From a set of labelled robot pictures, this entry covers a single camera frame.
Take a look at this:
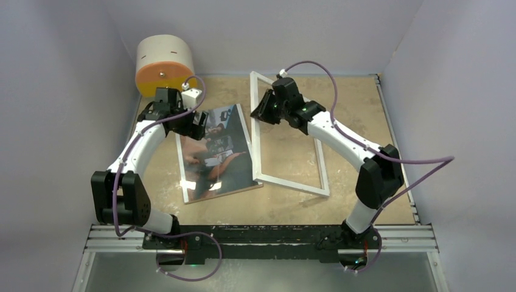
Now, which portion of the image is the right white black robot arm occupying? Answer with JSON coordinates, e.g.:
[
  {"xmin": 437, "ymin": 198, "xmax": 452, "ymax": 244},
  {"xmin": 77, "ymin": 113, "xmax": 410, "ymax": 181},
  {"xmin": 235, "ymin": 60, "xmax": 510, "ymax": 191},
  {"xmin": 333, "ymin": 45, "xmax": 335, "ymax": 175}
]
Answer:
[{"xmin": 250, "ymin": 77, "xmax": 404, "ymax": 248}]

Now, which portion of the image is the round cabinet with coloured drawers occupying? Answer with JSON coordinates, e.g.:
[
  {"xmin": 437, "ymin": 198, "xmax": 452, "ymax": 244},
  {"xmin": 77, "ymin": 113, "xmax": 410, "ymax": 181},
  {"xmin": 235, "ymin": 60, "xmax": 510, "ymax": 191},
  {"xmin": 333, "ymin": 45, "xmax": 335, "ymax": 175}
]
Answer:
[{"xmin": 134, "ymin": 35, "xmax": 195, "ymax": 97}]

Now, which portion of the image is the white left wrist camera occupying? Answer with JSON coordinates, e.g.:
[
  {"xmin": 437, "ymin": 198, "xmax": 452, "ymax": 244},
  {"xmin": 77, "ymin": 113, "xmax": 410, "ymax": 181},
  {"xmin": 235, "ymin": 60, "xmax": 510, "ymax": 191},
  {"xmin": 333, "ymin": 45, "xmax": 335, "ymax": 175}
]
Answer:
[{"xmin": 181, "ymin": 88, "xmax": 203, "ymax": 110}]

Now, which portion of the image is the aluminium rail frame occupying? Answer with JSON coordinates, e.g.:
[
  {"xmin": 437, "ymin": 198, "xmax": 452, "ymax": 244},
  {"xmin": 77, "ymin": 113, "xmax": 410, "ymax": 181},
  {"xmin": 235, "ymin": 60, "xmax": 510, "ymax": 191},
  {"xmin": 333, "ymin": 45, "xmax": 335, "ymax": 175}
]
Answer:
[{"xmin": 85, "ymin": 225, "xmax": 449, "ymax": 291}]

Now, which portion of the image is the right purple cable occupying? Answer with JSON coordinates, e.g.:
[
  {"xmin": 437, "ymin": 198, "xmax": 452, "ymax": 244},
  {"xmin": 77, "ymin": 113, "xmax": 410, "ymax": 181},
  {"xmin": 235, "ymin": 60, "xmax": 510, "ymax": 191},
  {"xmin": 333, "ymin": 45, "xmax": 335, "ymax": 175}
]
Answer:
[{"xmin": 278, "ymin": 61, "xmax": 456, "ymax": 275}]

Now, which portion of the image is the purple cable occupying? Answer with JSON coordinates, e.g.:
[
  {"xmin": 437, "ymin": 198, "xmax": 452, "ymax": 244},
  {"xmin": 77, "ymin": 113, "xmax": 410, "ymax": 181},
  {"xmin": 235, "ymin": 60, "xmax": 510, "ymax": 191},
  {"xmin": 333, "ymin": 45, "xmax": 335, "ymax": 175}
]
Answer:
[
  {"xmin": 278, "ymin": 61, "xmax": 456, "ymax": 275},
  {"xmin": 113, "ymin": 75, "xmax": 223, "ymax": 282}
]

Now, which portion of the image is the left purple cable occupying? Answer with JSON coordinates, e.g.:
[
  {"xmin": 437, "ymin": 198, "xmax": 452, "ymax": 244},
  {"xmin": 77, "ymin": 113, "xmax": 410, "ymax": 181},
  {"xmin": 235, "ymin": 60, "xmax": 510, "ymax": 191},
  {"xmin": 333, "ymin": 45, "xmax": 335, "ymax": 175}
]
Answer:
[{"xmin": 113, "ymin": 75, "xmax": 223, "ymax": 282}]

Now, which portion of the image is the glossy photo print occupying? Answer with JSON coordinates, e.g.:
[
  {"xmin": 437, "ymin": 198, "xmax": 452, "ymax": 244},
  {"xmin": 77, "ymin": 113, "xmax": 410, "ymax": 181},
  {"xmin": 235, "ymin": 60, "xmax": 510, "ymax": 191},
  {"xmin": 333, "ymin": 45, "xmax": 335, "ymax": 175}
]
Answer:
[{"xmin": 176, "ymin": 103, "xmax": 262, "ymax": 204}]

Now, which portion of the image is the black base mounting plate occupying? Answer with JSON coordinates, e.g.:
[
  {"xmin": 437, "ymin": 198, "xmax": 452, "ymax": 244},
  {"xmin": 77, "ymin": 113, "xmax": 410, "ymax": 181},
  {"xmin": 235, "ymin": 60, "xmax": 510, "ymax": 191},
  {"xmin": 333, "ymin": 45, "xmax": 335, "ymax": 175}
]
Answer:
[{"xmin": 142, "ymin": 224, "xmax": 381, "ymax": 266}]

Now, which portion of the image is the white wooden picture frame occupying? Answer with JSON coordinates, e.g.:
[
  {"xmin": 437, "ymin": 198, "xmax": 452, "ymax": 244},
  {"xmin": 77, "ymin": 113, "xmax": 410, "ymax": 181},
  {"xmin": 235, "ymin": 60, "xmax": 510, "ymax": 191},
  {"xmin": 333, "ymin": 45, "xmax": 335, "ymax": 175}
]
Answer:
[{"xmin": 249, "ymin": 71, "xmax": 330, "ymax": 198}]

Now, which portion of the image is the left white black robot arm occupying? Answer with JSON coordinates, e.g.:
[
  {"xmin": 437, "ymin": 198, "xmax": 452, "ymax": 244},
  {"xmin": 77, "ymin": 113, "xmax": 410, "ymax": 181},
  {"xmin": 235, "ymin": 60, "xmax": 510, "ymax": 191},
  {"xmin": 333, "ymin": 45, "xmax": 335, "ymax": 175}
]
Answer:
[{"xmin": 91, "ymin": 88, "xmax": 209, "ymax": 249}]

